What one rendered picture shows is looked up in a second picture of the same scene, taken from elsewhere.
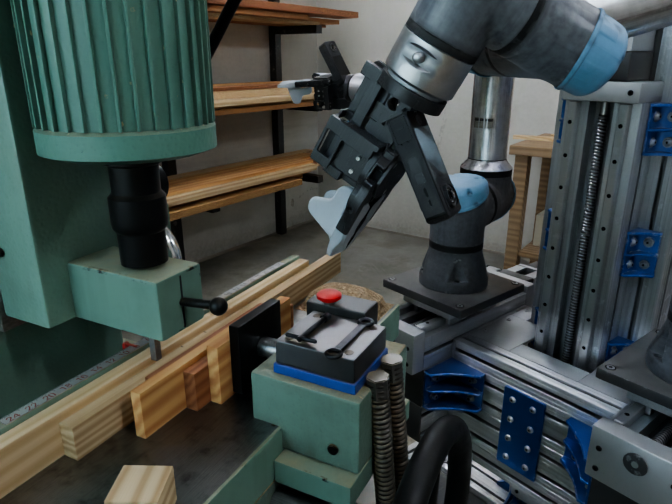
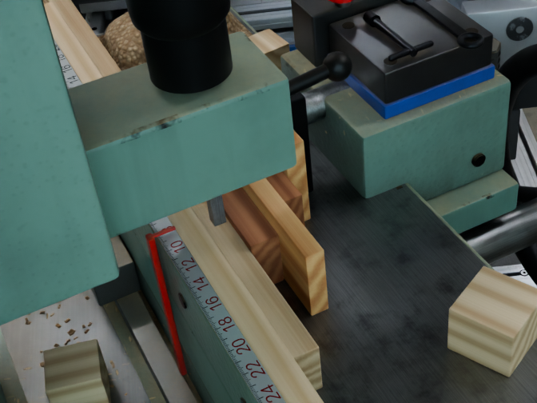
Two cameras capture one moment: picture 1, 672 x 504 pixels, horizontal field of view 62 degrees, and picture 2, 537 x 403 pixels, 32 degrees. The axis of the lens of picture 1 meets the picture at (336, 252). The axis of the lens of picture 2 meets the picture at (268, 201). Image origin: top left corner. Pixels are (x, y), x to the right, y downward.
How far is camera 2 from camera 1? 61 cm
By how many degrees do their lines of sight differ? 46
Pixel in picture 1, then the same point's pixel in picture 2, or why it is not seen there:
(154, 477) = (496, 285)
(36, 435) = (308, 386)
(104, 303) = (175, 176)
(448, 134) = not seen: outside the picture
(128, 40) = not seen: outside the picture
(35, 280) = (86, 209)
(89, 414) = (296, 323)
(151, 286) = (280, 88)
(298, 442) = (431, 185)
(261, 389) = (380, 151)
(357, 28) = not seen: outside the picture
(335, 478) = (495, 187)
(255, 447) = (432, 214)
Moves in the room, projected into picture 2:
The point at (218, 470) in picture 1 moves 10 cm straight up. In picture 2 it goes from (453, 257) to (458, 147)
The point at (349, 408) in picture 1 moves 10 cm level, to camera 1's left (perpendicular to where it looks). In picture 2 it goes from (499, 94) to (436, 165)
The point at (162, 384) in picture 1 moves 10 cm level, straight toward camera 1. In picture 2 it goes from (302, 229) to (450, 248)
